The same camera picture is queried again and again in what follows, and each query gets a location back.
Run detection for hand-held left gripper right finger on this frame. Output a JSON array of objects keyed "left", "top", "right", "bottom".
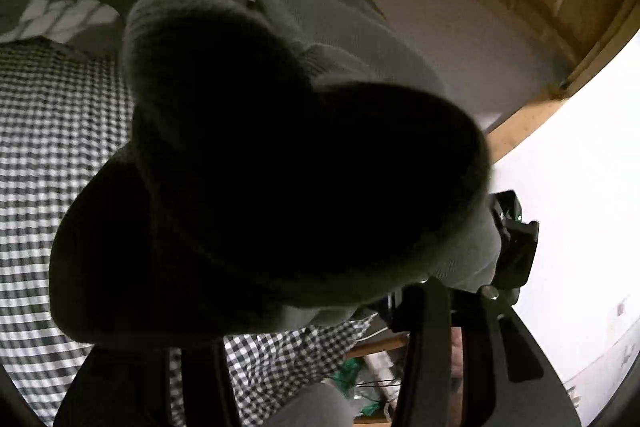
[{"left": 390, "top": 277, "right": 583, "bottom": 427}]

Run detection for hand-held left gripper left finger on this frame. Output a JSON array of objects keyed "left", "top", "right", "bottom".
[{"left": 52, "top": 342, "right": 241, "bottom": 427}]

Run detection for grey zip hoodie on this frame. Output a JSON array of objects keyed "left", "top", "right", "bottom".
[{"left": 50, "top": 0, "right": 501, "bottom": 345}]

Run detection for person's grey pants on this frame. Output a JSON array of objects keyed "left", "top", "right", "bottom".
[{"left": 265, "top": 379, "right": 356, "bottom": 427}]

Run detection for checkered bed sheet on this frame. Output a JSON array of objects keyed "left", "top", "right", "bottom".
[{"left": 0, "top": 39, "right": 381, "bottom": 427}]

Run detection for white striped garment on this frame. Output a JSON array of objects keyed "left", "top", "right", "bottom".
[{"left": 0, "top": 0, "right": 121, "bottom": 45}]

